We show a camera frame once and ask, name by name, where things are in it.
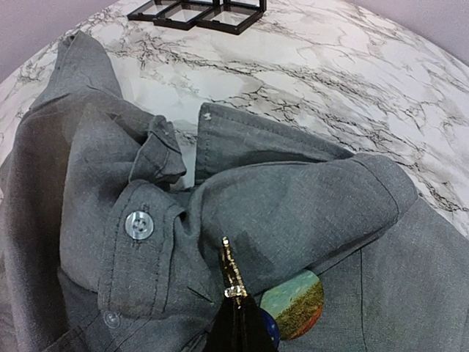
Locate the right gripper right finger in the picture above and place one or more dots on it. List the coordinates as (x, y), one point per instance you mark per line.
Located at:
(252, 333)

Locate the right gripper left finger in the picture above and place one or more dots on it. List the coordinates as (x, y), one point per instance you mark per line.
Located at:
(227, 331)

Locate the grey button shirt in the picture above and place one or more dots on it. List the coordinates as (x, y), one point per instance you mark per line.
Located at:
(99, 251)

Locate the landscape round brooch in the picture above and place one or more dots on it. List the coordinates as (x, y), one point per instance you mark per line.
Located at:
(295, 305)

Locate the black display box right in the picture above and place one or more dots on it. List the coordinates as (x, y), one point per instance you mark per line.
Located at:
(232, 17)

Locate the black display box middle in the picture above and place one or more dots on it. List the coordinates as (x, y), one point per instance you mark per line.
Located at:
(183, 15)

